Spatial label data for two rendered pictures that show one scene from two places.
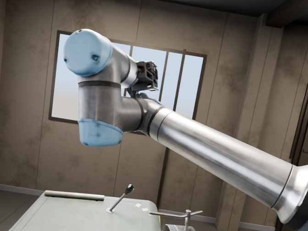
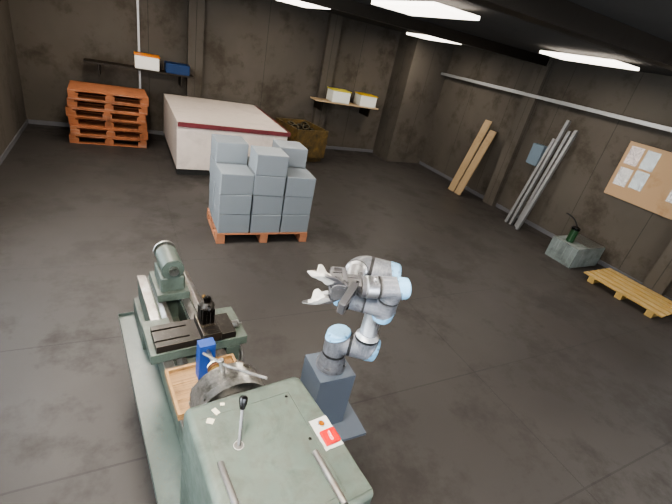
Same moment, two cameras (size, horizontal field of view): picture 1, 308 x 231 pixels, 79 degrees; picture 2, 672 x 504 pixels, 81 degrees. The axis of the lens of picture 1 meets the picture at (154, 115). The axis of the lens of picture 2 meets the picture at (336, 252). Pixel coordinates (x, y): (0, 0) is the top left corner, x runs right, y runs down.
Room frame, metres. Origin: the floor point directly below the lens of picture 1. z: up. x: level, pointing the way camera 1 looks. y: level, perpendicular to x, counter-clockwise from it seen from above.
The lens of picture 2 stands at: (1.12, 0.98, 2.53)
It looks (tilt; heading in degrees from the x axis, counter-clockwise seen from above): 27 degrees down; 239
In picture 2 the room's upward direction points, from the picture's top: 13 degrees clockwise
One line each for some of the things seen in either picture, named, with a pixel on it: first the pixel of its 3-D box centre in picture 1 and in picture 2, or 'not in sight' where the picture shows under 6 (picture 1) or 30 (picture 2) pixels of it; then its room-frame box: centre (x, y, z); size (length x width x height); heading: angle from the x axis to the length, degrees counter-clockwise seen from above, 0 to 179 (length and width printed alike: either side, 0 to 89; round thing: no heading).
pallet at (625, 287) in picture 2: not in sight; (631, 292); (-5.78, -1.50, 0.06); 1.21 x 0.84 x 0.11; 91
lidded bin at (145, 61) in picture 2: not in sight; (146, 61); (0.72, -8.33, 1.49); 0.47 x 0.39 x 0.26; 1
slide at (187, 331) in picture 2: not in sight; (194, 331); (0.82, -0.85, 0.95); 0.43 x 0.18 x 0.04; 7
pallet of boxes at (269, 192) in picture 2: not in sight; (260, 189); (-0.46, -3.97, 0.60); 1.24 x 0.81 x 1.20; 179
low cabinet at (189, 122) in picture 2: not in sight; (221, 135); (-0.59, -7.28, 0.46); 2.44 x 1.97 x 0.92; 91
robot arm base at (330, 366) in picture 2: not in sight; (332, 357); (0.24, -0.29, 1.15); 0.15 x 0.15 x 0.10
